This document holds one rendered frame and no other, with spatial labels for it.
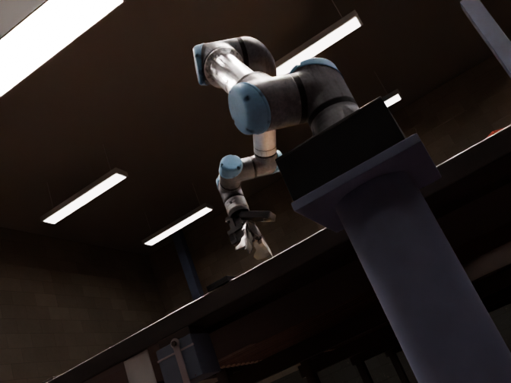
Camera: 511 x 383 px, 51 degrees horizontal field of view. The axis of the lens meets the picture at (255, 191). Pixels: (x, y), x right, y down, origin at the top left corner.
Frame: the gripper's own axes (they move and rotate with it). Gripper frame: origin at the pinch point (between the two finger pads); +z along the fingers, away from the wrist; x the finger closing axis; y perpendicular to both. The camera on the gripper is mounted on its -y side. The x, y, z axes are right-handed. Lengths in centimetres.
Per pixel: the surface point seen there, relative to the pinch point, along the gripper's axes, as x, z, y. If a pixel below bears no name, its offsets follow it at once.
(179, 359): 17.8, 22.2, 28.7
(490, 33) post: -156, -127, -129
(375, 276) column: 47, 40, -39
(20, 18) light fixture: 2, -211, 83
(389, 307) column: 46, 46, -38
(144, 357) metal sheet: 15.2, 14.8, 42.3
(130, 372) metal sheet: 15, 16, 49
